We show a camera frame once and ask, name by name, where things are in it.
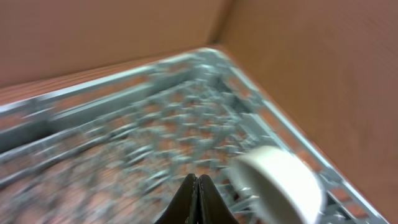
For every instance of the white bowl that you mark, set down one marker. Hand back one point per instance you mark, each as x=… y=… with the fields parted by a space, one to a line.
x=285 y=190

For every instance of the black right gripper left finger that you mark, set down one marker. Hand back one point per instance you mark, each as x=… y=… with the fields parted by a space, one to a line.
x=183 y=209

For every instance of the grey dishwasher rack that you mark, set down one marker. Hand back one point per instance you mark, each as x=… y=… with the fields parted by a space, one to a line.
x=116 y=149

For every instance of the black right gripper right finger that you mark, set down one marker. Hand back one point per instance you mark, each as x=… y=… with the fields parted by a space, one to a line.
x=213 y=209

